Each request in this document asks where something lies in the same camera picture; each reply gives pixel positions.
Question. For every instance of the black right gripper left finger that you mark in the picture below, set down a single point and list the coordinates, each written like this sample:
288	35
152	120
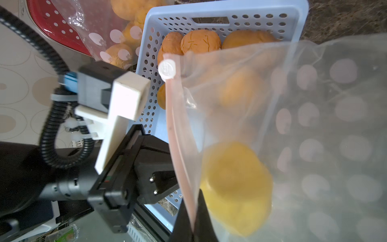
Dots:
182	231

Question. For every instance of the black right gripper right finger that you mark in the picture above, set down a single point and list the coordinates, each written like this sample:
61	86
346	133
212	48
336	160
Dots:
203	231

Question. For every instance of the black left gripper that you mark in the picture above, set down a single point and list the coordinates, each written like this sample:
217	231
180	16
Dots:
139	172

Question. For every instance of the clear zipper bag pink strip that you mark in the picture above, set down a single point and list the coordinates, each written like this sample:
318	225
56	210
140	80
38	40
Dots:
321	133
100	28

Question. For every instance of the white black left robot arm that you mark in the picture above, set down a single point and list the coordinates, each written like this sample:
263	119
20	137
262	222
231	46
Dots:
89	158

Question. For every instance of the red and chrome toaster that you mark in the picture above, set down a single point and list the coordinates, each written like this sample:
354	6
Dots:
46	20

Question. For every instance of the light blue plastic basket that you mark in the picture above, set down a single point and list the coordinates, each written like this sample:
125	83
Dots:
284	19

